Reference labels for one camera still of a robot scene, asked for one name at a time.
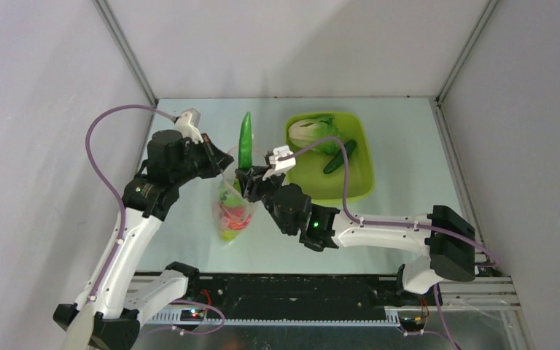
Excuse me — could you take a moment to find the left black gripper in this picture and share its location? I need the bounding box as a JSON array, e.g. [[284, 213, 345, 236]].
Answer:
[[171, 133, 234, 186]]

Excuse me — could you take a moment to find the clear pink zip bag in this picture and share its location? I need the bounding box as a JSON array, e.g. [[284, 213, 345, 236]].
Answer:
[[211, 145, 260, 244]]

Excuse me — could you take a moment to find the small green watermelon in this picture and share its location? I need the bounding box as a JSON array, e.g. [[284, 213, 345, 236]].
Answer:
[[218, 182, 238, 206]]

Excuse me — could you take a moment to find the dark green cucumber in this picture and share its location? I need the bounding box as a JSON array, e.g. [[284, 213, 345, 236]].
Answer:
[[323, 139, 357, 175]]

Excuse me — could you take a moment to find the green lettuce head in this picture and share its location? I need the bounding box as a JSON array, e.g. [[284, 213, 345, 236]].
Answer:
[[288, 114, 346, 149]]

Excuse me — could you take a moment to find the yellow green pear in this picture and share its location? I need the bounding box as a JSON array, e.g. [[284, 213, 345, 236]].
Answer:
[[219, 228, 241, 242]]

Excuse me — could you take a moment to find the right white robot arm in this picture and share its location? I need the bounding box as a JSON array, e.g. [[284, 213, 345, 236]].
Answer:
[[236, 166, 475, 305]]

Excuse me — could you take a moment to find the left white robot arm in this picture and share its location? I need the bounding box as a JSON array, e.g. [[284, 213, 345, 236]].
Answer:
[[53, 130, 233, 349]]

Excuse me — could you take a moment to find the green plastic tray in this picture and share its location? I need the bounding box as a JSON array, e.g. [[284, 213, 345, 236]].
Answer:
[[286, 112, 375, 206]]

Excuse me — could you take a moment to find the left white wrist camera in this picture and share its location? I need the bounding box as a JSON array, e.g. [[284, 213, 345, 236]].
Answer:
[[174, 108, 203, 144]]

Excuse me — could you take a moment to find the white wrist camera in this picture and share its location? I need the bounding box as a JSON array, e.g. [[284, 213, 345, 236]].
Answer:
[[174, 108, 203, 144], [262, 145, 296, 180]]

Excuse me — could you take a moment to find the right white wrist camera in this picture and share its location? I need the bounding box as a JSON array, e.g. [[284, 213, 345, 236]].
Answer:
[[262, 145, 296, 180]]

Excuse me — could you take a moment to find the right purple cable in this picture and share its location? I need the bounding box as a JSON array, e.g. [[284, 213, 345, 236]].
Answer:
[[279, 136, 498, 349]]

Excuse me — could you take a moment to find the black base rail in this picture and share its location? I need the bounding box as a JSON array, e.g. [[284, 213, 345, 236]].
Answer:
[[156, 273, 443, 324]]

